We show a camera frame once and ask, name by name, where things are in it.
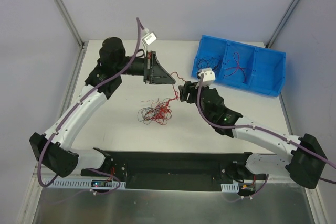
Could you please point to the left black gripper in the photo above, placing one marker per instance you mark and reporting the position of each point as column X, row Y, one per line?
column 150, row 67

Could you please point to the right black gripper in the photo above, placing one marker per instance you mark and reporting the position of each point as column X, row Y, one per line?
column 192, row 91

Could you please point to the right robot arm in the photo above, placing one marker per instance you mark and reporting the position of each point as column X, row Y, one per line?
column 300, row 157

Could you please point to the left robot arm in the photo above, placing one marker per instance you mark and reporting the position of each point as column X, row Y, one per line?
column 53, row 149

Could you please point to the blue plastic three-compartment bin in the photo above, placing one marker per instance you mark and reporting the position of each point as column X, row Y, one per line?
column 242, row 66

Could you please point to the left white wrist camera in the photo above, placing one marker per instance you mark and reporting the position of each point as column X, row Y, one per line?
column 149, row 37

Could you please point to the right white slotted cable duct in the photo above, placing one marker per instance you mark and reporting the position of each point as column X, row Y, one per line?
column 230, row 188

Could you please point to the white slotted cable duct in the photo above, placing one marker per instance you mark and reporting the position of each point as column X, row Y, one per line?
column 230, row 188
column 97, row 184

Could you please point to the left white slotted cable duct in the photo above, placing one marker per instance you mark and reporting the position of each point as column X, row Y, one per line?
column 97, row 184

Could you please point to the left aluminium frame post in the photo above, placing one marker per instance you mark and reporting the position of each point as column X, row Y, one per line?
column 70, row 23

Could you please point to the aluminium frame post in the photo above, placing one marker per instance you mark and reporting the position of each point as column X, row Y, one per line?
column 282, row 23
column 70, row 23

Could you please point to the right aluminium frame post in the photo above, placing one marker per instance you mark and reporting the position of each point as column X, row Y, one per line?
column 282, row 23

